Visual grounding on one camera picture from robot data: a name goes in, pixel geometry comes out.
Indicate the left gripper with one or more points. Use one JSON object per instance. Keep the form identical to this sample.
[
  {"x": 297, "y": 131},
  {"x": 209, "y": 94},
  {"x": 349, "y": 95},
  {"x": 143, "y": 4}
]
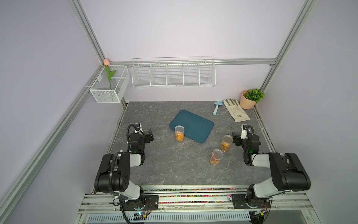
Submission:
[{"x": 148, "y": 136}]

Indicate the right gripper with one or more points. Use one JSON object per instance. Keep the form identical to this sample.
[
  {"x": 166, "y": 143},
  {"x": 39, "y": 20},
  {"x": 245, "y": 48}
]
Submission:
[{"x": 237, "y": 139}]

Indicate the clear cookie jar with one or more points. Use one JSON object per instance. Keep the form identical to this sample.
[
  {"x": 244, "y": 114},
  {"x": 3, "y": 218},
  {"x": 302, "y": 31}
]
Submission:
[
  {"x": 216, "y": 157},
  {"x": 179, "y": 133},
  {"x": 226, "y": 143}
]

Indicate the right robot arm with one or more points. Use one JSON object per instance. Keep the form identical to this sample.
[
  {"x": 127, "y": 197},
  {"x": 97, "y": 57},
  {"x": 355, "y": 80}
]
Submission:
[{"x": 287, "y": 171}]

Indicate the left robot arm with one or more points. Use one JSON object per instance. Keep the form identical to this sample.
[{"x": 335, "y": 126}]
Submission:
[{"x": 113, "y": 176}]

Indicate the beige gardening glove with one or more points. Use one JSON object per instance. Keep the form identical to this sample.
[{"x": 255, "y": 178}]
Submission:
[{"x": 234, "y": 109}]

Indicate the teal plastic tray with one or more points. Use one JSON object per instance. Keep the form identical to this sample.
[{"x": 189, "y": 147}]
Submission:
[{"x": 196, "y": 128}]

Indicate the blue garden trowel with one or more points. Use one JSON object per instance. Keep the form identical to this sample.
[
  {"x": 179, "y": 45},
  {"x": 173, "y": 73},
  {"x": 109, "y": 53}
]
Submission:
[{"x": 217, "y": 105}]

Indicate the potted green plant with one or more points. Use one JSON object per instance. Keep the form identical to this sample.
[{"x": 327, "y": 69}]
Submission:
[{"x": 249, "y": 98}]

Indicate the artificial pink tulip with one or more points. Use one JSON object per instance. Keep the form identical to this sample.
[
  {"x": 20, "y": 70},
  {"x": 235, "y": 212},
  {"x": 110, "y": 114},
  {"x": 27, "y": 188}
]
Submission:
[{"x": 110, "y": 73}]

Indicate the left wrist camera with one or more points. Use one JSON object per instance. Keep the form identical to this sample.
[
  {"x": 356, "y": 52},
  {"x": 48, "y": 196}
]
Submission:
[{"x": 138, "y": 128}]

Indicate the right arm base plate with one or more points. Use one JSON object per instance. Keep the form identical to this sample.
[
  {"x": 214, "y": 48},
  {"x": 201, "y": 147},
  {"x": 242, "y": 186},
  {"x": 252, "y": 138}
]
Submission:
[{"x": 241, "y": 201}]

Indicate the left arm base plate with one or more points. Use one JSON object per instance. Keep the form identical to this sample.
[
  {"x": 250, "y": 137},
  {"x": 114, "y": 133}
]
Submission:
[{"x": 144, "y": 203}]

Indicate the white mesh wall basket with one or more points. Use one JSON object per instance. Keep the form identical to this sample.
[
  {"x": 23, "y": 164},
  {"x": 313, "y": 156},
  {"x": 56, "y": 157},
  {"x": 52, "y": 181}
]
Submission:
[{"x": 100, "y": 89}]

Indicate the white wire wall shelf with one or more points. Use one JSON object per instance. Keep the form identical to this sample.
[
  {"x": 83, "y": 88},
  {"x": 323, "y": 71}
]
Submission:
[{"x": 173, "y": 72}]

